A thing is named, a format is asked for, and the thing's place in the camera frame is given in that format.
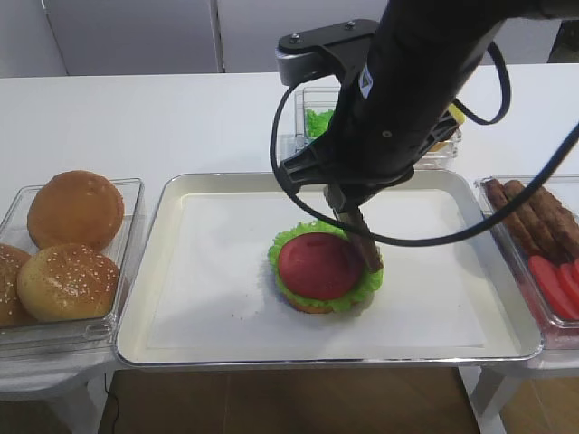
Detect clear lettuce cheese container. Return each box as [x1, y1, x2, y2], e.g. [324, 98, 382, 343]
[281, 86, 461, 170]

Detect red tomato slice middle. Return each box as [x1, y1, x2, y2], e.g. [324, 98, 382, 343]
[557, 263, 579, 307]

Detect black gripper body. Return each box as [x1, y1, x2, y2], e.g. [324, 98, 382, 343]
[278, 61, 456, 206]

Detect green lettuce in container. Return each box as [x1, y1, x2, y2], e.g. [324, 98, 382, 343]
[305, 108, 334, 138]

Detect smooth orange bun back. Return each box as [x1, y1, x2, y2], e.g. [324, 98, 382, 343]
[27, 170, 125, 250]

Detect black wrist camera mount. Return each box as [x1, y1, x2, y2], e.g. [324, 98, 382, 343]
[275, 19, 378, 86]

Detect clear patty tomato container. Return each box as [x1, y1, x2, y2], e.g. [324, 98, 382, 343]
[491, 175, 578, 350]

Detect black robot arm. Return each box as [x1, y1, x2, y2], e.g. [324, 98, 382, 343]
[272, 1, 578, 222]

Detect clear bun container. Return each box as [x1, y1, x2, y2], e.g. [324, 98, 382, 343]
[1, 178, 146, 359]

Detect black camera cable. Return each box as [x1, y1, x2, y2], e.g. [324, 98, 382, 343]
[270, 40, 579, 248]

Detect yellow cheese slice upright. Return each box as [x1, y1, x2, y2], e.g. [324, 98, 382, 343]
[448, 104, 466, 126]

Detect red tomato slice on burger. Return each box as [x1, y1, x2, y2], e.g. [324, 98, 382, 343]
[277, 232, 365, 301]

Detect yellow cheese slice flat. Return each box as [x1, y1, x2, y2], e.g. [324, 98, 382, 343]
[429, 137, 455, 153]

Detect sesame bun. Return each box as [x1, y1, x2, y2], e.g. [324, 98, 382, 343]
[17, 243, 119, 322]
[0, 243, 36, 327]

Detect red tomato slice left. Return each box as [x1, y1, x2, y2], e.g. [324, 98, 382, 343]
[528, 255, 578, 321]

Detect bottom bun under lettuce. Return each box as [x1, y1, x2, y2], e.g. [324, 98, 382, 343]
[283, 294, 356, 314]

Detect sesame bun middle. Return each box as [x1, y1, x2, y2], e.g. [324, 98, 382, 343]
[17, 243, 119, 322]

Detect silver metal tray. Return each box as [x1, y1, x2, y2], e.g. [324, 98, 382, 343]
[116, 173, 543, 368]

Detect green lettuce on burger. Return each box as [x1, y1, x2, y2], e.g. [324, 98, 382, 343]
[268, 221, 384, 303]

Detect red tomato slice right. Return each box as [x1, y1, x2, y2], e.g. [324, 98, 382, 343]
[571, 259, 579, 282]

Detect brown patty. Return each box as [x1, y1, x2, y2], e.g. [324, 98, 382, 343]
[517, 187, 575, 264]
[336, 213, 384, 273]
[483, 178, 542, 256]
[529, 187, 578, 259]

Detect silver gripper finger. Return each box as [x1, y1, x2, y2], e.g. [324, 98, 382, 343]
[323, 184, 362, 226]

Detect sesame bun far left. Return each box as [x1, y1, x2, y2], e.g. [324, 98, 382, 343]
[0, 243, 36, 327]

